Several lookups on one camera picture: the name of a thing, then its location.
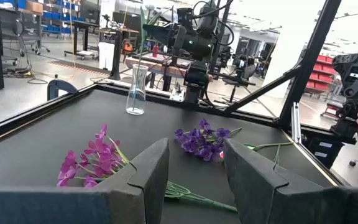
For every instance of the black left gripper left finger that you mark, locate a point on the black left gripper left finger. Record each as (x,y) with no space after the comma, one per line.
(73,205)

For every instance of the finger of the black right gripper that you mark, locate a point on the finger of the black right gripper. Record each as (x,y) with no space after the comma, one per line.
(173,37)
(154,32)

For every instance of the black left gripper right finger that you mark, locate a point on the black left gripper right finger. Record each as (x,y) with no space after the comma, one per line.
(291,202)

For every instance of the magenta artificial flower bunch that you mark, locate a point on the magenta artificial flower bunch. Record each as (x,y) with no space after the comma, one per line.
(99,155)

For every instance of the slim clear glass vase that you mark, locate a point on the slim clear glass vase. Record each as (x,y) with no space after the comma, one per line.
(137,93)

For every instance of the purple artificial flower bunch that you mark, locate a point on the purple artificial flower bunch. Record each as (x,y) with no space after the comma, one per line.
(202,144)

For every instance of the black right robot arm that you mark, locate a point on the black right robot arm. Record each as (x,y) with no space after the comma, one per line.
(196,81)

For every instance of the red bottle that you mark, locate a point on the red bottle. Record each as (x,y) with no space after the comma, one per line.
(155,51)

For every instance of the wooden workbench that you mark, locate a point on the wooden workbench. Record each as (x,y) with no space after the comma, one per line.
(154,65)

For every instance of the black pole stand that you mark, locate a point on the black pole stand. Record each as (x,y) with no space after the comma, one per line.
(116,56)

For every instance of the black box with white labels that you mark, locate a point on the black box with white labels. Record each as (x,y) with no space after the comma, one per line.
(322,152)

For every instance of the black side table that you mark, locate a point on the black side table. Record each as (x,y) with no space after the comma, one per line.
(82,37)

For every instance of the blue bin shelf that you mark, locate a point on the blue bin shelf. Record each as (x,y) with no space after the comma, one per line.
(57,15)

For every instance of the black C-clamp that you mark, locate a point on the black C-clamp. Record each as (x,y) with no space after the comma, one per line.
(57,84)

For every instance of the red bin shelf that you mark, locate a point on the red bin shelf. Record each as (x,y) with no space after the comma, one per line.
(320,74)

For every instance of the silver frame bracket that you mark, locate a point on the silver frame bracket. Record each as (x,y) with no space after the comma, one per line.
(296,124)

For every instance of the black aluminium table frame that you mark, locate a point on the black aluminium table frame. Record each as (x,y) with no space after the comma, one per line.
(309,62)

